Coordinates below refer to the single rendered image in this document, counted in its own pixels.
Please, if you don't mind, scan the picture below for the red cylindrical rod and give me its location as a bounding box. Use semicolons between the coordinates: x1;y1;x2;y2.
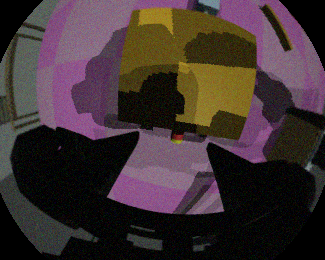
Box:
170;130;185;143

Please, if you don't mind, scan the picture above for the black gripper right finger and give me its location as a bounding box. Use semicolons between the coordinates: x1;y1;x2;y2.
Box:
206;142;287;211

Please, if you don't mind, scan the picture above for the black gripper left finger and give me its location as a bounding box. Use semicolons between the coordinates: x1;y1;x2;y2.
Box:
56;126;139;198

